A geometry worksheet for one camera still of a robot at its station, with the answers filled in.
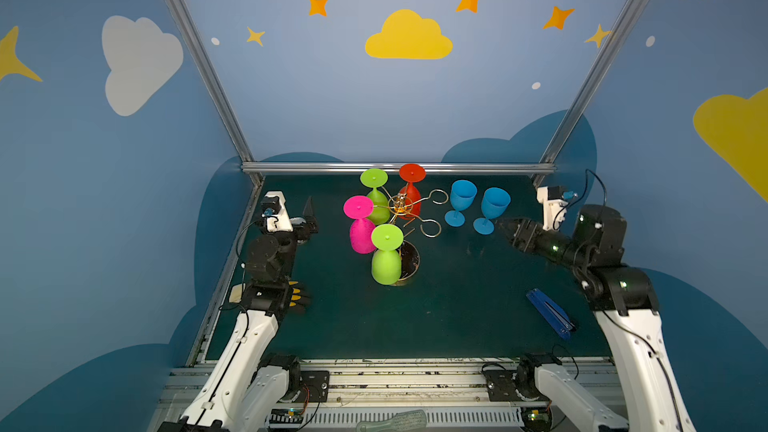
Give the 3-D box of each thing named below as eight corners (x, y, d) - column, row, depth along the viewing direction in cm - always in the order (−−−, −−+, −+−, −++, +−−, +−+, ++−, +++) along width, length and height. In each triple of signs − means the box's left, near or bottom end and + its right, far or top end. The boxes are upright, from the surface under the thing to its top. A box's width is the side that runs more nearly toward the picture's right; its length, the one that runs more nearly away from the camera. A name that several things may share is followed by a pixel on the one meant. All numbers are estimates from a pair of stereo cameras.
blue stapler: (565, 341, 83) (568, 339, 81) (526, 294, 92) (528, 291, 90) (578, 333, 85) (582, 331, 83) (538, 287, 93) (541, 284, 92)
